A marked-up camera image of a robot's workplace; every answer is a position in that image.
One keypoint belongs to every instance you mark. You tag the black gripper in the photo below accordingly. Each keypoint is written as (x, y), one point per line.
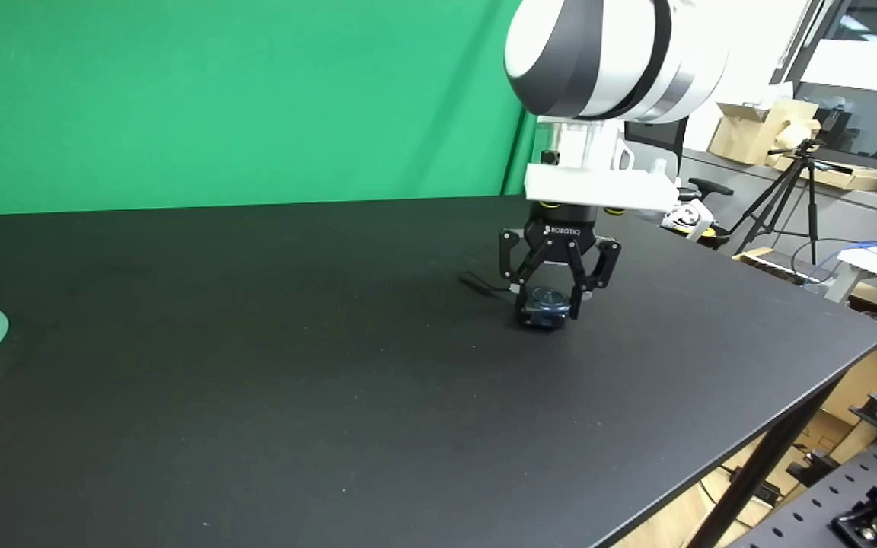
(559, 232)

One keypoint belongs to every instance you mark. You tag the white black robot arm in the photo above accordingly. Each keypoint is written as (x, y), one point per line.
(591, 67)

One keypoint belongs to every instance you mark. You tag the black office chair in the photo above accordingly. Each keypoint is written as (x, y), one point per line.
(661, 150)

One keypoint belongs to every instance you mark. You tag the cardboard box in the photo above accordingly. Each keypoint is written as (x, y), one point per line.
(746, 131)

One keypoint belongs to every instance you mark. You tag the black table leg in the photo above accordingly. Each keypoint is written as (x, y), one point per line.
(763, 462)

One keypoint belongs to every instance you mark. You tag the grey perforated metal breadboard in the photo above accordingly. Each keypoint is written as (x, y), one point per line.
(833, 513)

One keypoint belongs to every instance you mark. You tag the green backdrop screen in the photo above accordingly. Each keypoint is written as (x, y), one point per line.
(135, 106)

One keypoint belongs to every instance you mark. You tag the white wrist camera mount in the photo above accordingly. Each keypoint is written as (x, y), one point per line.
(631, 189)

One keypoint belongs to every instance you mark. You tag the black camera tripod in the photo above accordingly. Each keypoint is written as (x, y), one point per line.
(769, 210)

